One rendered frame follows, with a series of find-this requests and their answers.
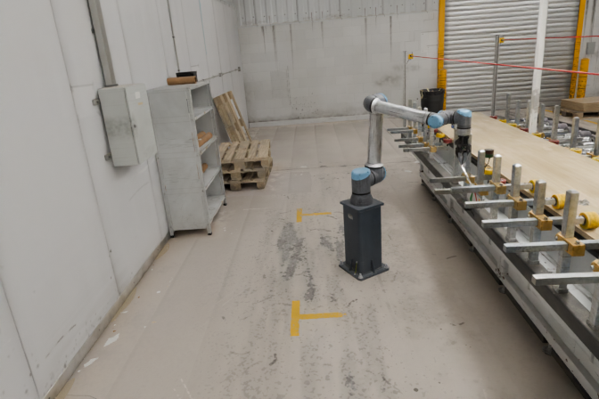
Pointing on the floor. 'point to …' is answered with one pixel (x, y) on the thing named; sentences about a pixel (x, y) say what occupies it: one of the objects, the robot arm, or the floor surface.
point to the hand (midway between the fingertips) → (462, 162)
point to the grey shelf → (167, 136)
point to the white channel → (538, 21)
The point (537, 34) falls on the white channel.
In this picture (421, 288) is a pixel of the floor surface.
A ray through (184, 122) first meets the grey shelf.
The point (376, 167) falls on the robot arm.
